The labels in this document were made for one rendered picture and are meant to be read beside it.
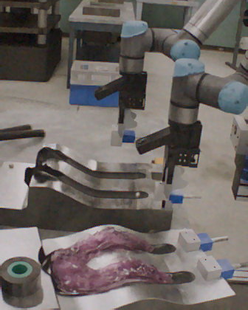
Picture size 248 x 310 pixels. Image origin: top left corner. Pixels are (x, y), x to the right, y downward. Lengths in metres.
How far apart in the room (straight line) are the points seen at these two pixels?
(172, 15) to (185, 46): 6.40
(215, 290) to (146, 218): 0.30
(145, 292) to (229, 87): 0.48
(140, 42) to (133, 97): 0.17
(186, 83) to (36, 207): 0.49
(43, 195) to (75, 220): 0.11
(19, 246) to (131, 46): 0.67
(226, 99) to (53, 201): 0.50
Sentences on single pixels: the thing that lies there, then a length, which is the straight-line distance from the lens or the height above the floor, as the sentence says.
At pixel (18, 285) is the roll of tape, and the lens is 0.83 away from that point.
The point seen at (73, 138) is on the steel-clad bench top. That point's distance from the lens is 1.73.
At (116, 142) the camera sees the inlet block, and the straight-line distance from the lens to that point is 1.43.
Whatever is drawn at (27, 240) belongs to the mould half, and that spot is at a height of 0.91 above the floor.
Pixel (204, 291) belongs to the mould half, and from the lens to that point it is 0.98.
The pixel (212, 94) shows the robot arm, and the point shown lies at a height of 1.21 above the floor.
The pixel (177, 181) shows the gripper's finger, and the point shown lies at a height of 0.96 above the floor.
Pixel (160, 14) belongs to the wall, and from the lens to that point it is 7.59.
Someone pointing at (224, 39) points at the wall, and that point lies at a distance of 7.83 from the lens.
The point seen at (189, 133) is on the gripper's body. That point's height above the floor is 1.08.
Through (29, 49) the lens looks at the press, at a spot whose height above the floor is 0.39.
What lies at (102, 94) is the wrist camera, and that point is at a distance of 1.37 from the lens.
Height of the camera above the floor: 1.50
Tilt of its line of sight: 24 degrees down
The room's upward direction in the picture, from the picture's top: 5 degrees clockwise
